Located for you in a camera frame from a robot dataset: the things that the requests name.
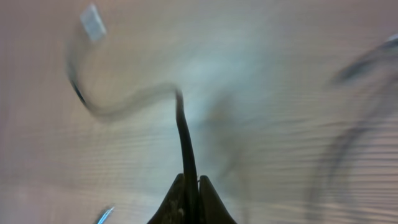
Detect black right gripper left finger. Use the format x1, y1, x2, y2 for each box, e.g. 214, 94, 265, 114
147, 173, 185, 224

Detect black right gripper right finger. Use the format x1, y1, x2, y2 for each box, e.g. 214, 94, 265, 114
199, 175, 237, 224

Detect thin black cable silver plug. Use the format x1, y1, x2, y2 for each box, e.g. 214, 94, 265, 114
94, 206, 114, 224

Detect black USB-C cable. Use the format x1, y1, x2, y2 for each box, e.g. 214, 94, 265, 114
65, 2, 200, 224

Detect black USB-A cable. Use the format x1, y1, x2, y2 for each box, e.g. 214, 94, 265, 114
304, 32, 398, 222

